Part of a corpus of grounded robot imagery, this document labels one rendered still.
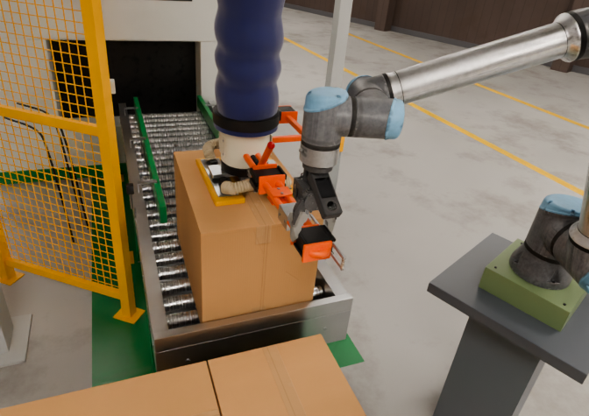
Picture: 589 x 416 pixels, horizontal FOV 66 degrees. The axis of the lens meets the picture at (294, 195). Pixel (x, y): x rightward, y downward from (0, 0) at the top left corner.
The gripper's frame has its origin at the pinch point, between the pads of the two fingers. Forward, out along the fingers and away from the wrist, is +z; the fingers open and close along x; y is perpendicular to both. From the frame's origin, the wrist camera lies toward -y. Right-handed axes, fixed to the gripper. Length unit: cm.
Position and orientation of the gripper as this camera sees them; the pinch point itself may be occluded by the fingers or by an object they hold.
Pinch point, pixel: (312, 237)
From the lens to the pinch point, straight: 114.2
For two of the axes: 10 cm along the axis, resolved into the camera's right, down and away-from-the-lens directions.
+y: -3.5, -4.8, 8.0
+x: -9.3, 1.0, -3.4
